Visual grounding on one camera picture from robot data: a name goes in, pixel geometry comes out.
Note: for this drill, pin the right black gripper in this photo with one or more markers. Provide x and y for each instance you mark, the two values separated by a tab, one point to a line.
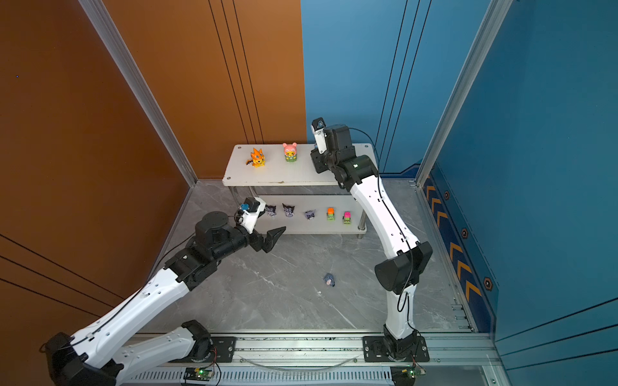
318	158

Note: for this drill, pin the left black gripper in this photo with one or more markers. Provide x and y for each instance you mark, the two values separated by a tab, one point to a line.
268	242

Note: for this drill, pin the black white Kuromi figure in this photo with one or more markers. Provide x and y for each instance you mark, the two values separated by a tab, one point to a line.
271	210

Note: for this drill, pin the pink yellow bear toy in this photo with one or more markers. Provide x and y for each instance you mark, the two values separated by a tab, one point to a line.
290	151

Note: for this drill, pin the green orange toy truck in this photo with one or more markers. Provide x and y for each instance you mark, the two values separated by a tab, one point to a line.
330	213

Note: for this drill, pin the small blue figure toy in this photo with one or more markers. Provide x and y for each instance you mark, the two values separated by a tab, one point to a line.
329	280

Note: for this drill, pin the pink green toy car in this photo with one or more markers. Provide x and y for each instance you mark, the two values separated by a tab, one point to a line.
346	217

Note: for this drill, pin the orange yellow duck toy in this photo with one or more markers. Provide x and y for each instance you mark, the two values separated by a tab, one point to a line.
257	158

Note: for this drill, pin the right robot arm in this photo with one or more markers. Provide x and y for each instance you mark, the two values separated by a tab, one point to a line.
406	256

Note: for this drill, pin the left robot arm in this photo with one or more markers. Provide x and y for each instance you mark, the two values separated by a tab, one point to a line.
99	354

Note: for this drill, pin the left green circuit board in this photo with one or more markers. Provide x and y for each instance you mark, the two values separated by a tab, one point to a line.
199	375

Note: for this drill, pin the green circuit board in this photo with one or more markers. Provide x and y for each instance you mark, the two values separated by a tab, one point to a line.
199	375
405	376

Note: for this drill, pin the right green circuit board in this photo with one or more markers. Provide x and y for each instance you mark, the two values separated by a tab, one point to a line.
405	376

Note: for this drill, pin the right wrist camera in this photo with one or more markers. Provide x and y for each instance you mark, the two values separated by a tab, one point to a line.
318	126

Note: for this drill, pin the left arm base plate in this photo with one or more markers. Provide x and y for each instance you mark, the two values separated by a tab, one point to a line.
218	349

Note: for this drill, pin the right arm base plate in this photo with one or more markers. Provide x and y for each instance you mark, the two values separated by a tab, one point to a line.
378	349

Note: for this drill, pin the right aluminium corner post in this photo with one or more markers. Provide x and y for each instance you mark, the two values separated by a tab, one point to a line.
482	43

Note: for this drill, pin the aluminium corner post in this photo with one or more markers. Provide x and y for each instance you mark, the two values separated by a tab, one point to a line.
482	43
109	34

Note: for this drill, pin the aluminium rail frame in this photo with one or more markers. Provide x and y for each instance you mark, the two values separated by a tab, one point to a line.
335	358

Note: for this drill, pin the left aluminium corner post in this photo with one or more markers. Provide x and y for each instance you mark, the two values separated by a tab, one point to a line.
109	34

